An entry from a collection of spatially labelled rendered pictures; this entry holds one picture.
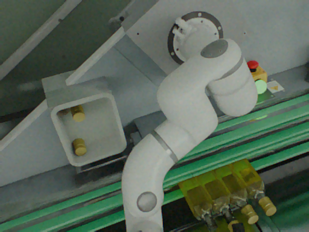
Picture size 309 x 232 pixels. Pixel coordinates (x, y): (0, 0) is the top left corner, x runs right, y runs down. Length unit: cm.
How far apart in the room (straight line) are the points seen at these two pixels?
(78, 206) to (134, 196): 49
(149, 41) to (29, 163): 55
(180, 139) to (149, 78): 47
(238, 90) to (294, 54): 66
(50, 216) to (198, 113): 64
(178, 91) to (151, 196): 21
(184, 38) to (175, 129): 31
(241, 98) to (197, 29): 28
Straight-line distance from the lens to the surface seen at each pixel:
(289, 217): 143
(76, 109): 121
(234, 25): 115
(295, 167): 157
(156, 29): 108
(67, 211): 128
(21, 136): 130
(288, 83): 143
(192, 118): 81
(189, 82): 79
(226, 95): 85
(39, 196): 133
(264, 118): 131
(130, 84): 126
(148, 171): 81
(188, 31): 106
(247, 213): 121
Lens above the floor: 179
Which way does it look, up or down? 46 degrees down
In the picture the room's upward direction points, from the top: 148 degrees clockwise
